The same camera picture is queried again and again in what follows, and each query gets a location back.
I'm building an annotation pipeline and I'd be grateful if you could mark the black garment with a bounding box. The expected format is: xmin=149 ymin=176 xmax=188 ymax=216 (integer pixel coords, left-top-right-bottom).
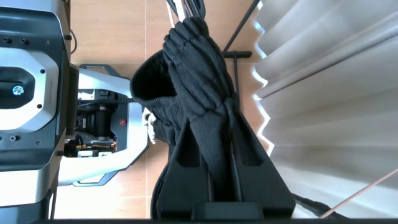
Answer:
xmin=129 ymin=15 xmax=242 ymax=218

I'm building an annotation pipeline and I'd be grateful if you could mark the beige curtain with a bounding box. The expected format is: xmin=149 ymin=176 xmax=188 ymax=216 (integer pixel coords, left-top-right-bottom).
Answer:
xmin=251 ymin=0 xmax=398 ymax=218

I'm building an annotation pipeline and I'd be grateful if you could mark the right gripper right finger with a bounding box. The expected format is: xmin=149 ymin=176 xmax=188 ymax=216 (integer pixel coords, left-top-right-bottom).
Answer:
xmin=231 ymin=111 xmax=296 ymax=218

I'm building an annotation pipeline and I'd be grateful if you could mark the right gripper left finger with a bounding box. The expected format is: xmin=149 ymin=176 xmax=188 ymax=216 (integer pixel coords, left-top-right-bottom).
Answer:
xmin=156 ymin=119 xmax=215 ymax=218

